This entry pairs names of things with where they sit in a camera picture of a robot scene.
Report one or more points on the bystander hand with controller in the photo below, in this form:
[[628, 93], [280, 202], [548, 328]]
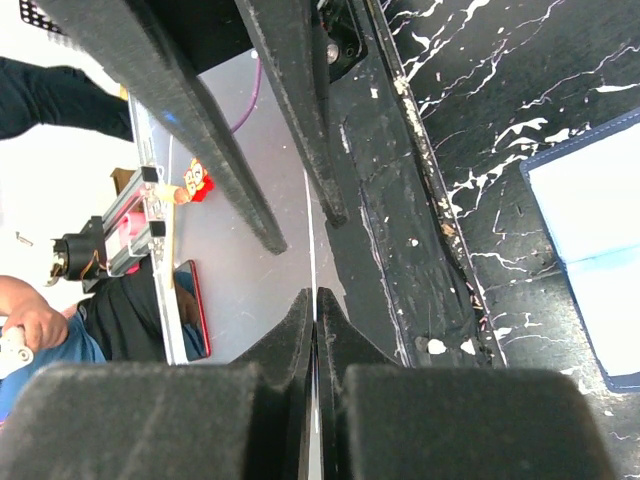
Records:
[[25, 308]]

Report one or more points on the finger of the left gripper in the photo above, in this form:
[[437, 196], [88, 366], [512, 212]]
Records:
[[292, 45], [133, 46]]

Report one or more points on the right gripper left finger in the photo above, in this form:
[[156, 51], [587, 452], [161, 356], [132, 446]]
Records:
[[248, 419]]

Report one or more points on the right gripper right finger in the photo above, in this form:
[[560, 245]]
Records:
[[379, 420]]

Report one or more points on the red smartphone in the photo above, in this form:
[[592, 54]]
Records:
[[191, 310]]

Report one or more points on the red cartoon figurine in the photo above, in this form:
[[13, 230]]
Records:
[[198, 181]]

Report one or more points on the blue leather card holder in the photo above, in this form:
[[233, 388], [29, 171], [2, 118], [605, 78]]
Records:
[[587, 192]]

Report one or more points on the white VIP credit card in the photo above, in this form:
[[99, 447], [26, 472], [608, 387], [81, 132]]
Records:
[[315, 460]]

